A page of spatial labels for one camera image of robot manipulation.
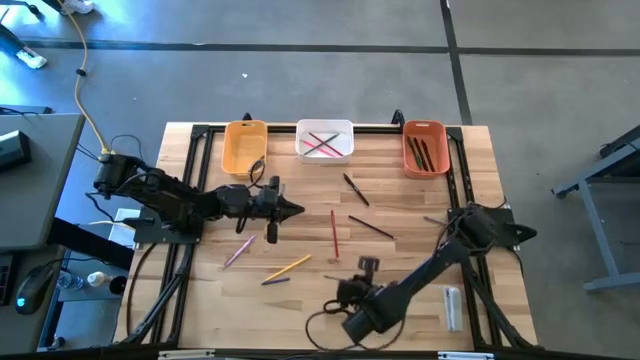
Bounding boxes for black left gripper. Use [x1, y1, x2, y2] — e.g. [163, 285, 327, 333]
[217, 175, 306, 246]

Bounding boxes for yellow pencil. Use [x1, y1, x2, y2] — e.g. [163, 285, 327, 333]
[263, 253, 314, 283]

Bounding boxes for clear pink pen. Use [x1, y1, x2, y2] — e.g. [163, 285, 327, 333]
[222, 234, 257, 270]

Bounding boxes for black pencil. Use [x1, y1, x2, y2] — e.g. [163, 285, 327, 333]
[347, 214, 396, 240]

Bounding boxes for pink pencil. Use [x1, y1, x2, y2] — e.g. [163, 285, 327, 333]
[301, 139, 337, 159]

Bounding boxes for dark red pencil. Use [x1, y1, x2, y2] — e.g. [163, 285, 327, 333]
[308, 131, 345, 158]

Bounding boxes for dark grey pencil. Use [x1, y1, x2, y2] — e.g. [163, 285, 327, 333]
[303, 133, 341, 156]

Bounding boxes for black marker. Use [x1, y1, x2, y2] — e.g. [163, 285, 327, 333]
[420, 138, 436, 173]

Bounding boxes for yellow plastic bin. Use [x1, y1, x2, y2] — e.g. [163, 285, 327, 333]
[220, 119, 269, 181]

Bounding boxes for white plastic bin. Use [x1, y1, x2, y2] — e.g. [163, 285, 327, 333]
[294, 118, 356, 165]

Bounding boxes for white stapler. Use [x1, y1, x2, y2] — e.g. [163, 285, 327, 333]
[441, 285, 465, 333]

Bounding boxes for orange plastic bin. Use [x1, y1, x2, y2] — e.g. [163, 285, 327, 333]
[401, 119, 452, 180]

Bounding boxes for black round cap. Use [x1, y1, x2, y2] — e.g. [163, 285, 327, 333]
[108, 274, 129, 296]

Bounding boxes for small white bottle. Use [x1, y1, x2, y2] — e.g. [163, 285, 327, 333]
[86, 270, 112, 288]

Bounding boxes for clear water bottle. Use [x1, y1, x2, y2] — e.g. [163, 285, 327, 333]
[55, 269, 87, 292]

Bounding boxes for grey desk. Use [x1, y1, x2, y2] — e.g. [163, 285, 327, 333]
[0, 112, 86, 252]

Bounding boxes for grey metal table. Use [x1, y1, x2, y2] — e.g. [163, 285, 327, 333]
[551, 123, 640, 294]

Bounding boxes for black computer mouse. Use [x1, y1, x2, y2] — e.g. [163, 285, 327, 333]
[13, 263, 56, 316]

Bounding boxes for black desk device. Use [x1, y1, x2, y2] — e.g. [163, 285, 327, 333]
[0, 129, 33, 174]

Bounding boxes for person's shoe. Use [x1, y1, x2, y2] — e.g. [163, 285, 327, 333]
[13, 46, 49, 71]
[59, 0, 96, 16]

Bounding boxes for black keyboard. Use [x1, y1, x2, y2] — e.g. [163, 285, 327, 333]
[0, 251, 15, 307]

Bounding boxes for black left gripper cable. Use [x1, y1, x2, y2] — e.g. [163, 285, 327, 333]
[234, 154, 267, 235]

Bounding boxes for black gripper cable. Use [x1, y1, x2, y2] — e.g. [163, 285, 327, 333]
[304, 299, 406, 351]
[234, 154, 267, 235]

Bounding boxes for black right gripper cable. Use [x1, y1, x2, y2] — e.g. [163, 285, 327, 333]
[304, 299, 406, 351]

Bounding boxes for black metal table frame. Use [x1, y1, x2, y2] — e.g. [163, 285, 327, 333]
[117, 108, 541, 351]

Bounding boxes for white bracket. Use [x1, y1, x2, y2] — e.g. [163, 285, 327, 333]
[437, 351, 496, 360]
[157, 349, 217, 360]

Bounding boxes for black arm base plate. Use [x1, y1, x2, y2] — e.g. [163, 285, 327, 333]
[122, 214, 207, 246]
[447, 206, 539, 250]

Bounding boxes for thin black floor cable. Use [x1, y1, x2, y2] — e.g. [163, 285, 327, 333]
[79, 133, 146, 161]

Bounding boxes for yellow extension cable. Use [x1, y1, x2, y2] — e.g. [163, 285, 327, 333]
[55, 0, 115, 155]

